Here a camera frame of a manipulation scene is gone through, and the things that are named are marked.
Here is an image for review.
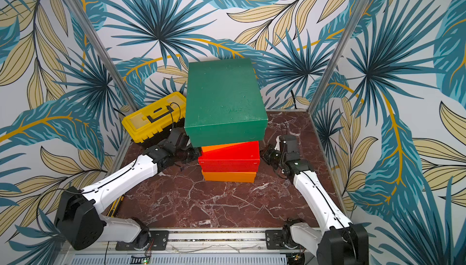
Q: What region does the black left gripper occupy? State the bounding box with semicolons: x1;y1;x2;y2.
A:
176;141;206;164

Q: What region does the red shoebox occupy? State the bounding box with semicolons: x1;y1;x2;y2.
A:
198;141;260;172

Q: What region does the orange shoebox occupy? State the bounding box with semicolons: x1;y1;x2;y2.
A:
202;171;257;183
201;142;248;153

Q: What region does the green shoebox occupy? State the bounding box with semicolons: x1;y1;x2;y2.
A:
184;59;268;147

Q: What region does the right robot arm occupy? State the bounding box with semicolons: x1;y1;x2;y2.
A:
260;135;369;265

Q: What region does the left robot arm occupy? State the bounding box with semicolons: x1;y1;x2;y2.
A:
54;127;201;250

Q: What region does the yellow and black toolbox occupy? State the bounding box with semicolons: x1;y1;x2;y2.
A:
122;91;186;147

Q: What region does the yellow utility knife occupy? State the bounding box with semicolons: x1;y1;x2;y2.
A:
107;195;125;217

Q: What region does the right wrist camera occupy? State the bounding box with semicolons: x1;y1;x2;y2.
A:
274;136;283;152

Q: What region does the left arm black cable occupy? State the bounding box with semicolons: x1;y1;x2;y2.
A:
168;102;182;131

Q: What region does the left aluminium frame post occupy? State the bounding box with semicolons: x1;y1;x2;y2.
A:
49;0;139;111

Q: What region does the aluminium frame post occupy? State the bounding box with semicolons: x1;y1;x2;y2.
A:
308;0;370;116
49;0;139;111

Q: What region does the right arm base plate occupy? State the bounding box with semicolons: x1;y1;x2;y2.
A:
265;229;297;250

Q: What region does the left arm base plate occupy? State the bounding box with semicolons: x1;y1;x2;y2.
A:
115;230;169;252

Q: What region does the right aluminium frame post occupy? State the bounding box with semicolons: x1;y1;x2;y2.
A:
308;0;370;116

